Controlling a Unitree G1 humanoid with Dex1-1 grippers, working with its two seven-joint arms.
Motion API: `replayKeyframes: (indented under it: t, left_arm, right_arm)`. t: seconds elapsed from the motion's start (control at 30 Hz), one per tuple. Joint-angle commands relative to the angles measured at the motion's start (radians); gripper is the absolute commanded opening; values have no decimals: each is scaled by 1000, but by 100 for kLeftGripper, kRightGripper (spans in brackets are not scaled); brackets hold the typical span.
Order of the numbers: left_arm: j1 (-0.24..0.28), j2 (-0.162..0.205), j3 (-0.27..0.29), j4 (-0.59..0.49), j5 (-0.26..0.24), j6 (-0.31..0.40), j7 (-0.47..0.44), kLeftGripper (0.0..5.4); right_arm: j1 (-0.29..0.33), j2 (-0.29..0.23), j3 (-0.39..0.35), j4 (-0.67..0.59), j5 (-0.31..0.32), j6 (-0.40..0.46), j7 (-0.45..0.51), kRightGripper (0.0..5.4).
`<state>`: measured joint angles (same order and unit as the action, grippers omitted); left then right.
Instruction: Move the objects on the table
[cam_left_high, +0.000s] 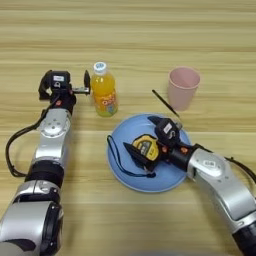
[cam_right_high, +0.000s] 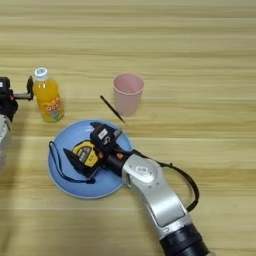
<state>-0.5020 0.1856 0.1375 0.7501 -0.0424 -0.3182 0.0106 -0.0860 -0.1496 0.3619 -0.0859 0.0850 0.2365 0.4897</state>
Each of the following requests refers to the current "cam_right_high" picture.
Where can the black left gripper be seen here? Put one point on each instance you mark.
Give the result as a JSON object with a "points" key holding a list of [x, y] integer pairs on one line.
{"points": [[9, 106]]}

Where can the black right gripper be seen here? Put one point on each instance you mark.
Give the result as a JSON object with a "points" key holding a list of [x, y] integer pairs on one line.
{"points": [[111, 160]]}

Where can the yellow black tape measure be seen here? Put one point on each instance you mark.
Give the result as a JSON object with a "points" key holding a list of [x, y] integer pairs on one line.
{"points": [[87, 154]]}

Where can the orange juice bottle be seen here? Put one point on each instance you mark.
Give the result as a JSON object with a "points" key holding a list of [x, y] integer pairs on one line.
{"points": [[49, 100]]}

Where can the pink plastic cup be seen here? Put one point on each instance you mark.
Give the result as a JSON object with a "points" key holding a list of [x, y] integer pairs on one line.
{"points": [[128, 96]]}

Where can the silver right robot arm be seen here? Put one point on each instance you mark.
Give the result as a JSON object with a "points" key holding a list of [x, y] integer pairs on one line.
{"points": [[160, 193]]}

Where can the right gripper labelled black box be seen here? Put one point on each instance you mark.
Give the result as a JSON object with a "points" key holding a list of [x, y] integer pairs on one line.
{"points": [[103, 137]]}

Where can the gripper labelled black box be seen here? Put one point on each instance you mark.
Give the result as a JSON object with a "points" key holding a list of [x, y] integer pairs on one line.
{"points": [[3, 87], [103, 137]]}

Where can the left gripper labelled black box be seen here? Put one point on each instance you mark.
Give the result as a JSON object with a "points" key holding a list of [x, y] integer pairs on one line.
{"points": [[3, 87]]}

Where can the black pen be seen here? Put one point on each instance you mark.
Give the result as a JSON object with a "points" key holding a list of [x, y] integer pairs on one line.
{"points": [[112, 109]]}

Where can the blue round plate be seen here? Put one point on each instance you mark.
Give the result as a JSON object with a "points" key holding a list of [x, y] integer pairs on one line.
{"points": [[106, 186]]}

